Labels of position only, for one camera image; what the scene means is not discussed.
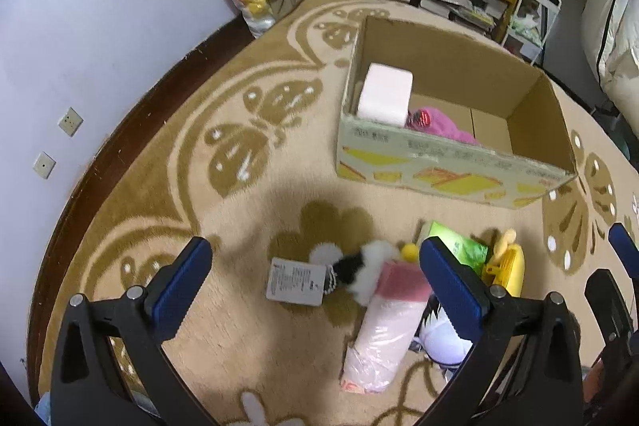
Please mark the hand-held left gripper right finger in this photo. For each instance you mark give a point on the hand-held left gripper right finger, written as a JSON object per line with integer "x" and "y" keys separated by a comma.
{"x": 452, "y": 286}

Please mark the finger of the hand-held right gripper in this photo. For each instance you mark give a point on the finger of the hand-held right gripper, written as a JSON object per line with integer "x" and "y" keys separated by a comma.
{"x": 624, "y": 246}
{"x": 609, "y": 306}

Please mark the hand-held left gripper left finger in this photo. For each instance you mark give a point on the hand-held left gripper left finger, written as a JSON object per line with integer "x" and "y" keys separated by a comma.
{"x": 182, "y": 289}

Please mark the green tissue pack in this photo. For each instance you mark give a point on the green tissue pack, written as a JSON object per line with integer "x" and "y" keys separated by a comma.
{"x": 464, "y": 249}

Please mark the purple-haired plush doll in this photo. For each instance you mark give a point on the purple-haired plush doll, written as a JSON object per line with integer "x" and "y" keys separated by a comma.
{"x": 444, "y": 341}

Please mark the yellow plush toy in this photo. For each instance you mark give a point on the yellow plush toy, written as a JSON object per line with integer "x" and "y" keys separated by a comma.
{"x": 510, "y": 266}

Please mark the pink paper roll pack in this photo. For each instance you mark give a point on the pink paper roll pack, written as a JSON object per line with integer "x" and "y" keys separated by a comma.
{"x": 389, "y": 326}

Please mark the black and white plush toy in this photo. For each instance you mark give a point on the black and white plush toy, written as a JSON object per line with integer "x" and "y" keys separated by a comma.
{"x": 372, "y": 256}

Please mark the cardboard box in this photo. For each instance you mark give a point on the cardboard box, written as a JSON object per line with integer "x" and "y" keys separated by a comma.
{"x": 449, "y": 176}

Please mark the beige patterned carpet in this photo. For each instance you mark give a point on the beige patterned carpet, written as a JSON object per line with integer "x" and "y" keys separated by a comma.
{"x": 199, "y": 226}

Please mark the pink plush toy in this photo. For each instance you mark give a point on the pink plush toy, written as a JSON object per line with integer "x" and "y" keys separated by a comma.
{"x": 439, "y": 124}

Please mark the white duvet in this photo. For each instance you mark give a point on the white duvet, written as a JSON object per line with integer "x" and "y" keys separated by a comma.
{"x": 619, "y": 51}

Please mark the pale pink tissue pack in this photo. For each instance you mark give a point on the pale pink tissue pack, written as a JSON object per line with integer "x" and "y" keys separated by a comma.
{"x": 385, "y": 94}

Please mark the green and white packets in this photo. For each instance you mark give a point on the green and white packets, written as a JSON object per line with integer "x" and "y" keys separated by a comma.
{"x": 526, "y": 31}

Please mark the pile of books and papers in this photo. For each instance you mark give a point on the pile of books and papers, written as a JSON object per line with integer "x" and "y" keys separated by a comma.
{"x": 454, "y": 4}

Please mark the white wall socket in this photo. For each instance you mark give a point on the white wall socket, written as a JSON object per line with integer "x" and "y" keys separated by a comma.
{"x": 70, "y": 121}
{"x": 44, "y": 165}

